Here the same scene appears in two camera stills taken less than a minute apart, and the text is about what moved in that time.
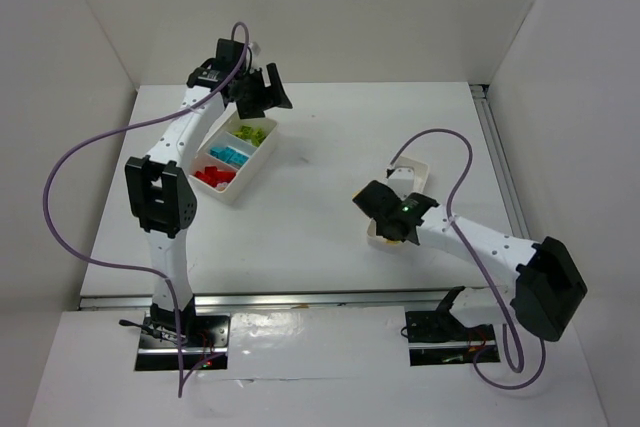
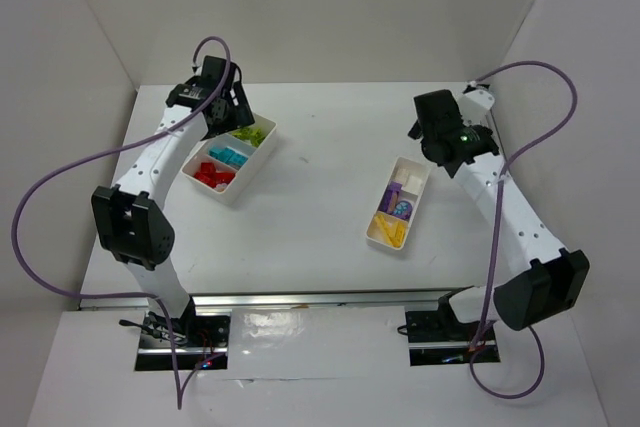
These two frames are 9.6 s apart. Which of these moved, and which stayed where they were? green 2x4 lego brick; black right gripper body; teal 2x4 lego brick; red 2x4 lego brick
Moved: black right gripper body
Stayed: teal 2x4 lego brick; green 2x4 lego brick; red 2x4 lego brick
